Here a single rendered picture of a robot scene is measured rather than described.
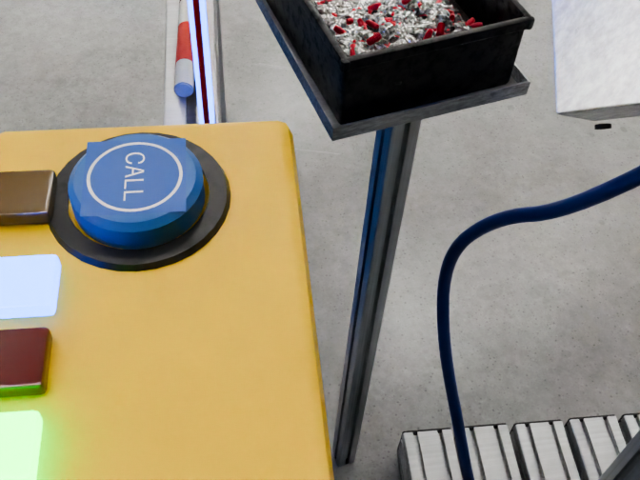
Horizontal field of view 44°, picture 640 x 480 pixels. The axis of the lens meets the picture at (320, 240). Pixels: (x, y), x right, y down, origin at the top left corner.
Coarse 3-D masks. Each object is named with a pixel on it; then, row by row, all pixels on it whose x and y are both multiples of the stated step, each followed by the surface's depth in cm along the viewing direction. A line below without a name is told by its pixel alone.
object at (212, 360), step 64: (128, 128) 27; (192, 128) 27; (256, 128) 27; (64, 192) 24; (256, 192) 25; (0, 256) 23; (64, 256) 23; (128, 256) 23; (192, 256) 23; (256, 256) 23; (0, 320) 22; (64, 320) 22; (128, 320) 22; (192, 320) 22; (256, 320) 22; (64, 384) 21; (128, 384) 21; (192, 384) 21; (256, 384) 21; (320, 384) 21; (64, 448) 20; (128, 448) 20; (192, 448) 20; (256, 448) 20; (320, 448) 20
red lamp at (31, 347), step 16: (0, 336) 21; (16, 336) 21; (32, 336) 21; (48, 336) 21; (0, 352) 20; (16, 352) 20; (32, 352) 20; (48, 352) 21; (0, 368) 20; (16, 368) 20; (32, 368) 20; (48, 368) 21; (0, 384) 20; (16, 384) 20; (32, 384) 20
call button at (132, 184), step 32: (96, 160) 24; (128, 160) 24; (160, 160) 24; (192, 160) 24; (96, 192) 23; (128, 192) 23; (160, 192) 23; (192, 192) 24; (96, 224) 23; (128, 224) 23; (160, 224) 23; (192, 224) 24
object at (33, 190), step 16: (0, 176) 24; (16, 176) 24; (32, 176) 24; (48, 176) 24; (0, 192) 24; (16, 192) 24; (32, 192) 24; (48, 192) 24; (0, 208) 23; (16, 208) 23; (32, 208) 23; (48, 208) 23; (0, 224) 23; (16, 224) 24
